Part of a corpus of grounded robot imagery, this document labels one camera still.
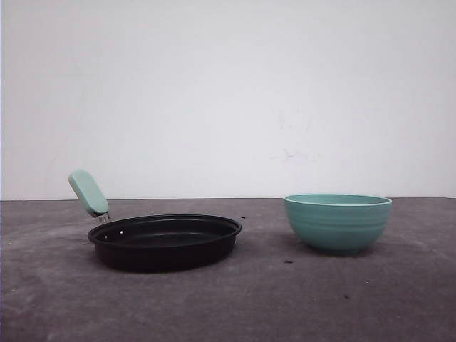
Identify black frying pan green handle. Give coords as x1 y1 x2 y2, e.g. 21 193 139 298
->
68 168 243 274

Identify teal ceramic bowl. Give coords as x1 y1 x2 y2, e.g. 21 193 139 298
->
284 193 393 255

